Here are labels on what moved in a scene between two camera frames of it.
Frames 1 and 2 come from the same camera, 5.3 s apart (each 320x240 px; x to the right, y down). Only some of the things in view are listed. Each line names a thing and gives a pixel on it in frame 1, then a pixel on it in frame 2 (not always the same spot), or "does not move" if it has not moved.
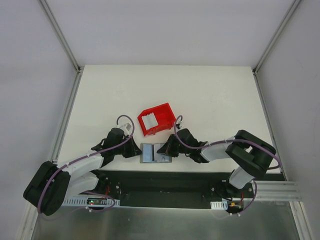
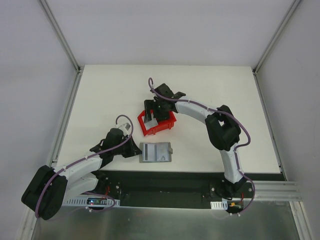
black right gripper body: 173,145 to 157,109
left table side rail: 66,117 does not move
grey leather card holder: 150,155 does not move
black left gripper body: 128,149 does not move
